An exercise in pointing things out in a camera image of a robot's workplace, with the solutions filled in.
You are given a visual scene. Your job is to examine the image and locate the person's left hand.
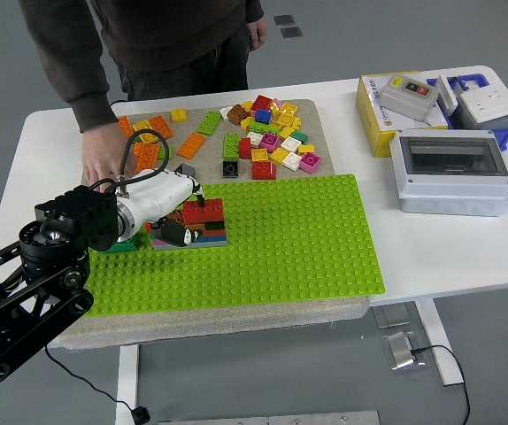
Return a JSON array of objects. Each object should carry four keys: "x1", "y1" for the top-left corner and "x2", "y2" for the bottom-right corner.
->
[{"x1": 245, "y1": 18, "x2": 268, "y2": 52}]

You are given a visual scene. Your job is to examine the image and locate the person's right hand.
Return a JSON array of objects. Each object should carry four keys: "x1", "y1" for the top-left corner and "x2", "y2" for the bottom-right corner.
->
[{"x1": 81, "y1": 120, "x2": 131, "y2": 192}]

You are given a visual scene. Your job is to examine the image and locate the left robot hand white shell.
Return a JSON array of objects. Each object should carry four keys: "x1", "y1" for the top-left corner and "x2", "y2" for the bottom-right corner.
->
[{"x1": 116, "y1": 167, "x2": 207, "y2": 249}]

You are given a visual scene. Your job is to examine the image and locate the dark green long toy brick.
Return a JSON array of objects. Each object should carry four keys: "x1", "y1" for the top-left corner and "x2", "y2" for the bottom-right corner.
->
[{"x1": 105, "y1": 232, "x2": 149, "y2": 253}]

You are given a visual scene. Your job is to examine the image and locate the red long toy brick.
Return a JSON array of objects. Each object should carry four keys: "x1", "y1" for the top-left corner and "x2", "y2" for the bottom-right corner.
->
[{"x1": 181, "y1": 197, "x2": 225, "y2": 225}]

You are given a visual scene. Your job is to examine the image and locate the grey sloped toy brick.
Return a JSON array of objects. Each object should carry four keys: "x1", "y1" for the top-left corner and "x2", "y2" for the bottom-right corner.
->
[{"x1": 173, "y1": 162, "x2": 200, "y2": 181}]

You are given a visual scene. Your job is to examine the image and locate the yellow long toy brick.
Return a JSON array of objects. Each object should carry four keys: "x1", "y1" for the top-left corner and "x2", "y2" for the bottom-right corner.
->
[{"x1": 132, "y1": 120, "x2": 162, "y2": 145}]

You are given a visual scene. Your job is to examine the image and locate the red square toy brick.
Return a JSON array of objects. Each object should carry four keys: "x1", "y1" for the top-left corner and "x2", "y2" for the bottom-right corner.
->
[{"x1": 250, "y1": 94, "x2": 273, "y2": 117}]

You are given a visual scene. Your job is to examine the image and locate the black square toy brick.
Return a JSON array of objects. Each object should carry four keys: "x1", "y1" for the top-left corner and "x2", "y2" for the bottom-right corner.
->
[{"x1": 220, "y1": 159, "x2": 240, "y2": 181}]

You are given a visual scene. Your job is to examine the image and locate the brown square toy brick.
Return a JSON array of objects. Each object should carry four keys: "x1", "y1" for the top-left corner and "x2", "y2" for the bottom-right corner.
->
[{"x1": 227, "y1": 103, "x2": 250, "y2": 126}]

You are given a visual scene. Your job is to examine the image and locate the lime green long brick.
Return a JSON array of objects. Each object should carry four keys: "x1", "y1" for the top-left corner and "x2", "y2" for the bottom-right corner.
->
[
  {"x1": 222, "y1": 132, "x2": 242, "y2": 160},
  {"x1": 196, "y1": 110, "x2": 223, "y2": 136},
  {"x1": 248, "y1": 121, "x2": 281, "y2": 136}
]

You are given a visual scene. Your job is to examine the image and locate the magenta square toy brick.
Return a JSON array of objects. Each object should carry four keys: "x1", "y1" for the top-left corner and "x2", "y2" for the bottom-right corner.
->
[{"x1": 258, "y1": 132, "x2": 281, "y2": 154}]

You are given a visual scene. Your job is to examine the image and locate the red large square brick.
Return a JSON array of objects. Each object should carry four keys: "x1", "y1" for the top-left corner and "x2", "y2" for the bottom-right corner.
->
[{"x1": 251, "y1": 159, "x2": 278, "y2": 181}]

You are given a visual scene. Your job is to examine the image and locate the green studded baseplate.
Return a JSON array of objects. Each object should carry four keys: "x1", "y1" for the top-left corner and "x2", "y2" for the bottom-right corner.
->
[{"x1": 83, "y1": 173, "x2": 387, "y2": 316}]

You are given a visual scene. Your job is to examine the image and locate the pink square toy brick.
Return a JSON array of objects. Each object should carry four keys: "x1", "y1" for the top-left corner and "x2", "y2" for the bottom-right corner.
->
[{"x1": 298, "y1": 151, "x2": 323, "y2": 174}]

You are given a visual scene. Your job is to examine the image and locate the person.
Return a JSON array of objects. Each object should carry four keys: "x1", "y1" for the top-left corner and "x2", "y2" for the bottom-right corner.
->
[{"x1": 88, "y1": 0, "x2": 255, "y2": 101}]

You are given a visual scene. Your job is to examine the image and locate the grey-brown mat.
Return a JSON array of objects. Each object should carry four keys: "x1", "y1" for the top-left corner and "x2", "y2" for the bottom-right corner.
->
[{"x1": 54, "y1": 97, "x2": 370, "y2": 352}]

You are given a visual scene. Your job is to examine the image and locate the yellow cardboard box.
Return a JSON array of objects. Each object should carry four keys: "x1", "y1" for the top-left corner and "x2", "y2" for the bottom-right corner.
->
[{"x1": 354, "y1": 71, "x2": 450, "y2": 158}]

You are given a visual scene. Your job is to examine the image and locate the white table leg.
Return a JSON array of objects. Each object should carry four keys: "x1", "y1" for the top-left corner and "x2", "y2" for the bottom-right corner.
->
[{"x1": 115, "y1": 344, "x2": 141, "y2": 425}]

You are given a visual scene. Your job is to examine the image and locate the white plastic panel piece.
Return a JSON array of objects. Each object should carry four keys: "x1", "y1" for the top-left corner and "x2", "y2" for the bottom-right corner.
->
[{"x1": 435, "y1": 74, "x2": 458, "y2": 117}]

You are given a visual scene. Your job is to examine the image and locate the long metal floor strip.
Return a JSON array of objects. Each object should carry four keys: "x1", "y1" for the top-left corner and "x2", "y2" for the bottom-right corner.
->
[{"x1": 156, "y1": 410, "x2": 382, "y2": 425}]

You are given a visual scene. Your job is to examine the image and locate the grey plastic box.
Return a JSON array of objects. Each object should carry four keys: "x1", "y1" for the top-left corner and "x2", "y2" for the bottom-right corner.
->
[{"x1": 450, "y1": 99, "x2": 508, "y2": 132}]

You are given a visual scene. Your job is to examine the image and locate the metal floor cover plate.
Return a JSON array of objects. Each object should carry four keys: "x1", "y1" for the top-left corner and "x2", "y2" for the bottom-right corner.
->
[
  {"x1": 381, "y1": 329, "x2": 426, "y2": 372},
  {"x1": 372, "y1": 304, "x2": 412, "y2": 329}
]

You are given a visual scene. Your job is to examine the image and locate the white table foot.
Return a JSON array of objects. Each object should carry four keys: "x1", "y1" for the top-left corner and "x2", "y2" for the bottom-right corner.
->
[{"x1": 414, "y1": 299, "x2": 466, "y2": 386}]

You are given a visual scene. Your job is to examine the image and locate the grey push-button switch box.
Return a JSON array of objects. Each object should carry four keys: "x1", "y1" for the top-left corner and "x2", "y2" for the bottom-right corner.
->
[{"x1": 380, "y1": 74, "x2": 440, "y2": 122}]

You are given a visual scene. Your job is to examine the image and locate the black power cord with plug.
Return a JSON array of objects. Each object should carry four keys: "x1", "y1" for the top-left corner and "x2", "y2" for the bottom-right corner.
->
[{"x1": 43, "y1": 99, "x2": 153, "y2": 425}]

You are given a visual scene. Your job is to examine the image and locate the white wall socket panel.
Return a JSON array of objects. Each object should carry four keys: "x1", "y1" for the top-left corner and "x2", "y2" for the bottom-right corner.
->
[{"x1": 457, "y1": 89, "x2": 508, "y2": 124}]

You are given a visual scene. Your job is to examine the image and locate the grey distribution enclosure clear lid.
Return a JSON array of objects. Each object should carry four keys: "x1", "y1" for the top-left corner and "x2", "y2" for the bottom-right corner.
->
[{"x1": 389, "y1": 127, "x2": 508, "y2": 218}]

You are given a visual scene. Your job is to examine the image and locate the black floor cable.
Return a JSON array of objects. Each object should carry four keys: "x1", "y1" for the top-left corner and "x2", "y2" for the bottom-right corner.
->
[{"x1": 411, "y1": 344, "x2": 472, "y2": 425}]

